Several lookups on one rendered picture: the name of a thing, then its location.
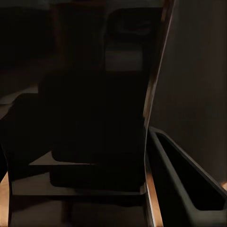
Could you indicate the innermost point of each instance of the coffee maker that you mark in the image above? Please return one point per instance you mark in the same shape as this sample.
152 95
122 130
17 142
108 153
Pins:
190 101

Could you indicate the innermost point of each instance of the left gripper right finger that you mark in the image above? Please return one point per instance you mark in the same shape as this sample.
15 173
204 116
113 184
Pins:
187 195

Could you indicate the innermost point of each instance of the bottle of coffee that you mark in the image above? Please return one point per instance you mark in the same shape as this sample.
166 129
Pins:
77 82

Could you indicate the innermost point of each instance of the countertop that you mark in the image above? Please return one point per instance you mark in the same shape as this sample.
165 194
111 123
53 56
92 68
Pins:
4 200

